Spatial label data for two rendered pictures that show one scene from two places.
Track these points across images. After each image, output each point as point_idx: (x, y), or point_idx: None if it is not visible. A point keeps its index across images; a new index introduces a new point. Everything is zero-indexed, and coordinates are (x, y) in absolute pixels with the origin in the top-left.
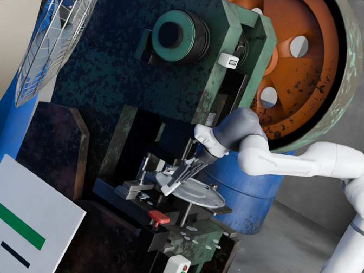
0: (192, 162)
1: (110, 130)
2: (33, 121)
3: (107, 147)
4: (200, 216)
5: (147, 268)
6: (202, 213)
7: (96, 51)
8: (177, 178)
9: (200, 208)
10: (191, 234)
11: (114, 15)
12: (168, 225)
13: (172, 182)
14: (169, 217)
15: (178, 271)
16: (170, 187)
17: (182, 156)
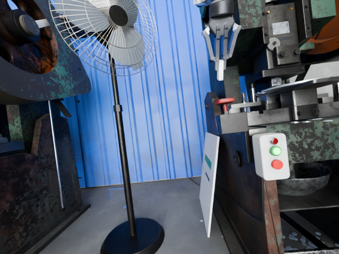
0: (209, 27)
1: (223, 87)
2: (205, 110)
3: (225, 97)
4: (334, 112)
5: (245, 156)
6: (334, 108)
7: (212, 61)
8: (210, 54)
9: (327, 103)
10: (307, 121)
11: (210, 38)
12: (277, 122)
13: (215, 64)
14: (273, 114)
15: (263, 145)
16: (218, 70)
17: (267, 66)
